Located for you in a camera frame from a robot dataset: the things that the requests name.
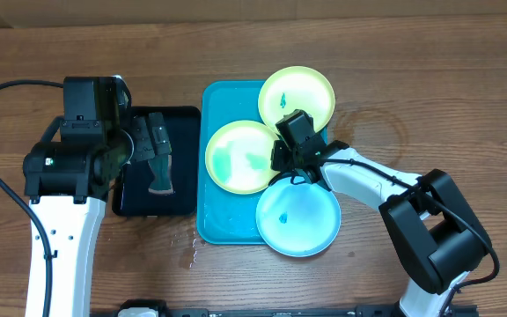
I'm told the teal plastic tray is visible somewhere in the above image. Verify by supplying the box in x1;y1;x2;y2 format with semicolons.
196;80;265;245

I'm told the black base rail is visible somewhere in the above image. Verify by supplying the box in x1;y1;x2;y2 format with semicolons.
89;299;480;317

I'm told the light blue plate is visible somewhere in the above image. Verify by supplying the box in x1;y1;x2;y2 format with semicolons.
255;178;342;257

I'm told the yellow-green plate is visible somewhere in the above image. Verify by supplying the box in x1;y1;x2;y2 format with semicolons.
258;66;335;134
205;120;279;195

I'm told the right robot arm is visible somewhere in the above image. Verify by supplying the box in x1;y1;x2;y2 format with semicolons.
268;110;500;316

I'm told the yellow-green plate top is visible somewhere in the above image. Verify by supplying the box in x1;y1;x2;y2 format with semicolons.
258;66;335;134

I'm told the black plastic tray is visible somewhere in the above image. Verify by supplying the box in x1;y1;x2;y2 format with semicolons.
112;107;201;217

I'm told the green scrubbing sponge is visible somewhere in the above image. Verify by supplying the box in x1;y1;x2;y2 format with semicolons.
148;154;174;195

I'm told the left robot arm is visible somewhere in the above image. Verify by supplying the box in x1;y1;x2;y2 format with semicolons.
23;76;174;316

